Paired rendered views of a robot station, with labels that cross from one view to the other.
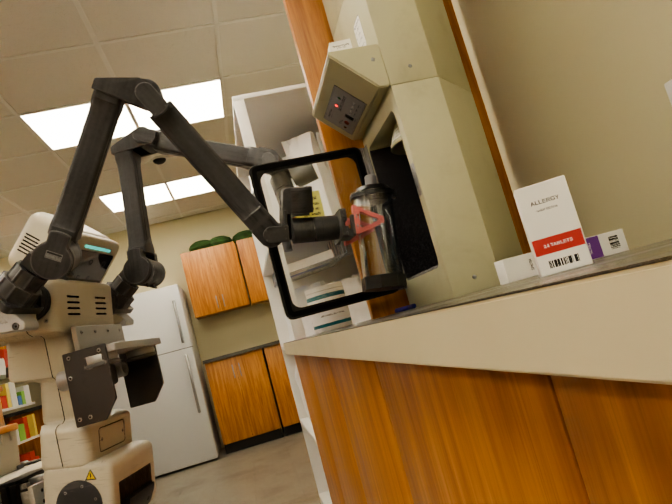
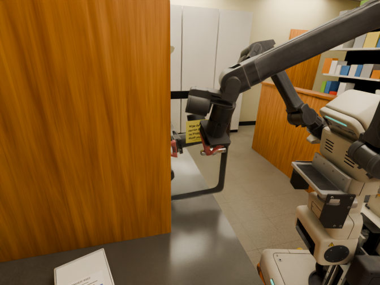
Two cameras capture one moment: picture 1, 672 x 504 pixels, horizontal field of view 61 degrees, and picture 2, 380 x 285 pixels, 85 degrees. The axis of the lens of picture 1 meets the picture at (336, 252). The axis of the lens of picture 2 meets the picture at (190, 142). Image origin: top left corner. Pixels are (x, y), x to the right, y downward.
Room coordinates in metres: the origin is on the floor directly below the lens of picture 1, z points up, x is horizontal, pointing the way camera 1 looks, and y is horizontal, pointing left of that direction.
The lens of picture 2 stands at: (2.07, -0.03, 1.49)
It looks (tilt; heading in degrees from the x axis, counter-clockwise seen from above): 23 degrees down; 176
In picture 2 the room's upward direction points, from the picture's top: 2 degrees clockwise
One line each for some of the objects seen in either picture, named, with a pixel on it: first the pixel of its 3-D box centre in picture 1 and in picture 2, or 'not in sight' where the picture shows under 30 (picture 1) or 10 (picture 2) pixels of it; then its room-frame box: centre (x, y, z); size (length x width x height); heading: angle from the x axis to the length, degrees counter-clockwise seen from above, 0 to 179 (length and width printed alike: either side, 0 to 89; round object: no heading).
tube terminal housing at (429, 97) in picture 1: (432, 137); not in sight; (1.35, -0.30, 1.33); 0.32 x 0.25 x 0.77; 11
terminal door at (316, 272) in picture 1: (324, 230); (188, 150); (1.43, 0.01, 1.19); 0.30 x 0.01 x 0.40; 106
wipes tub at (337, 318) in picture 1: (328, 307); not in sight; (1.93, 0.07, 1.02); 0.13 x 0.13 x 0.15
